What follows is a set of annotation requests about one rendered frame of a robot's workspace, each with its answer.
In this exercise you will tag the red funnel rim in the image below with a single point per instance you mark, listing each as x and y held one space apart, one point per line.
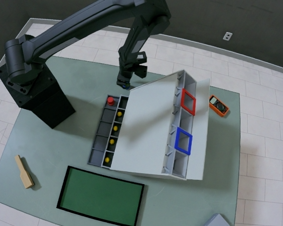
182 101

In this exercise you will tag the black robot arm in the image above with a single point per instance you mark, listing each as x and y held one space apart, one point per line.
26 55

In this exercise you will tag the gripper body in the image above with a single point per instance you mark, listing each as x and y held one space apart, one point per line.
121 80

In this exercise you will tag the orange digital multimeter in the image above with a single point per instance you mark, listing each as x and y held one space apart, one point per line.
216 105

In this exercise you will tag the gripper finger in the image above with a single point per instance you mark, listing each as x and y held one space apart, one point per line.
126 85

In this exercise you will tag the blue funnel band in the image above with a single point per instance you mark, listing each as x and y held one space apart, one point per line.
177 140

